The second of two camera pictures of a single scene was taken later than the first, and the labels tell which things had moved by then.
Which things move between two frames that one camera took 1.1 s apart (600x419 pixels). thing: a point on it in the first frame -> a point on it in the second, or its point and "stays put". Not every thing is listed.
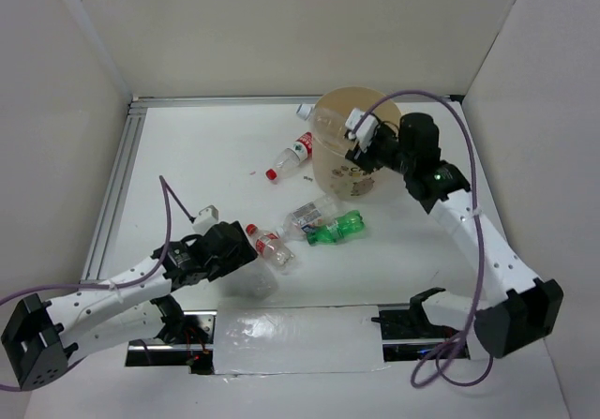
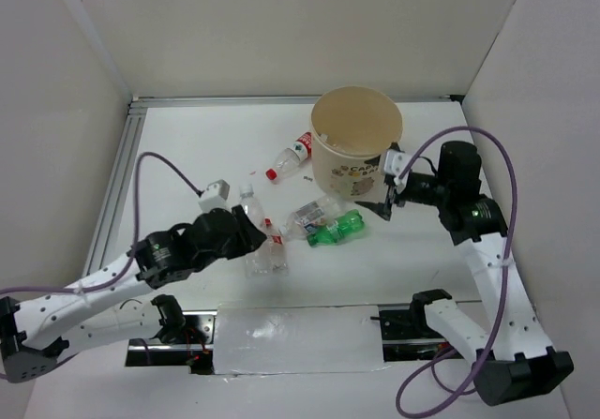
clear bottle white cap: [254, 278] -> [251, 206]
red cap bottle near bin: [301, 150] stays put
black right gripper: [366, 160] -> [382, 209]
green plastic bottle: [349, 223] stays put
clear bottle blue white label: [321, 210] stays put
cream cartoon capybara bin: [335, 173] stays put
